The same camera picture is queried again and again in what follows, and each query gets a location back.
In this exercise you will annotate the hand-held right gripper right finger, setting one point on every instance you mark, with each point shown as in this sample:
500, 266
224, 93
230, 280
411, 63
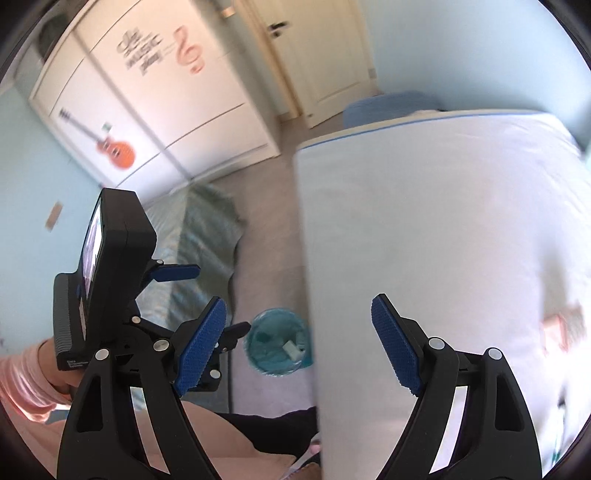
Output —
395, 346

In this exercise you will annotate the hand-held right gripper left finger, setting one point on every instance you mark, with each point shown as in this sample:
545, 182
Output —
201, 346

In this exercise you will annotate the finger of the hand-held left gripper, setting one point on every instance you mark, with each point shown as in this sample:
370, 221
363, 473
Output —
235, 333
178, 272

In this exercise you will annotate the blue trash bin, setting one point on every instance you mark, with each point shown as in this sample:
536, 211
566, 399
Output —
277, 360

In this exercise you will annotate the person's left forearm pink sleeve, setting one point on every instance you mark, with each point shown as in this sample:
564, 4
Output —
27, 383

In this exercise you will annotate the table with silver-blue cloth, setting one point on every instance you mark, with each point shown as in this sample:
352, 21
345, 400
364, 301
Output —
203, 230

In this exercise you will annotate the white scrap in bin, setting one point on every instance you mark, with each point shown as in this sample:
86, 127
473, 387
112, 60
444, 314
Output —
293, 350

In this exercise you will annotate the orange guitar sticker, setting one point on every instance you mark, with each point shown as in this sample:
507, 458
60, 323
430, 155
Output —
115, 150

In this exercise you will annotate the person's black trouser leg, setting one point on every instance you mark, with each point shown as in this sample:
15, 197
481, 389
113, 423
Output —
272, 429

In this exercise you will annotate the person's pink garment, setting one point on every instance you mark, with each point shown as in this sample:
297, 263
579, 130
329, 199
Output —
221, 447

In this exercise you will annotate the white mattress with blue piping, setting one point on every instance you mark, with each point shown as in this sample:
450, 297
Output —
438, 230

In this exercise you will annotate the white wardrobe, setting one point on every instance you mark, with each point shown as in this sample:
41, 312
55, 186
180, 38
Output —
161, 101

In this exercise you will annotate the pale pink packet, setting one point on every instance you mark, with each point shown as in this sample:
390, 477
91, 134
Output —
563, 327

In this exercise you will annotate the music note lettering sticker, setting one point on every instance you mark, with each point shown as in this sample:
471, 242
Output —
161, 48

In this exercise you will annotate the bed with blue quilted cover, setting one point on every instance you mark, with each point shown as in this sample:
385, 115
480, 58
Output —
388, 104

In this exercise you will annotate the white door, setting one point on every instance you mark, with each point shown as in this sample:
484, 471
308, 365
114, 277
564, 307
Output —
323, 55

